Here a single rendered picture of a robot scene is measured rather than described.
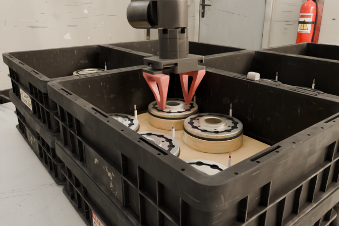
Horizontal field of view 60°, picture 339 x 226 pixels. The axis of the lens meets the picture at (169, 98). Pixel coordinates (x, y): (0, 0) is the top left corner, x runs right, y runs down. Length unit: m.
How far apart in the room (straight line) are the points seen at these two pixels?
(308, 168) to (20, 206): 0.50
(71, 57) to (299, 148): 0.79
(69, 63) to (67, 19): 3.15
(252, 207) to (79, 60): 0.79
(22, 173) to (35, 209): 0.14
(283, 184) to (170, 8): 0.34
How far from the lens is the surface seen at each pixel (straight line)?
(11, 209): 0.64
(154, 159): 0.27
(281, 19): 3.66
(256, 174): 0.26
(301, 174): 0.38
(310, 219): 0.42
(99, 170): 0.42
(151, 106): 0.59
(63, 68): 0.97
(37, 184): 0.69
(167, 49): 0.54
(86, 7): 4.26
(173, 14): 0.53
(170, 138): 0.45
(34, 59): 0.94
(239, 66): 0.84
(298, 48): 1.10
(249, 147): 0.51
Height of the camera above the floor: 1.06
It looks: 18 degrees down
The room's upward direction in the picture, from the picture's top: straight up
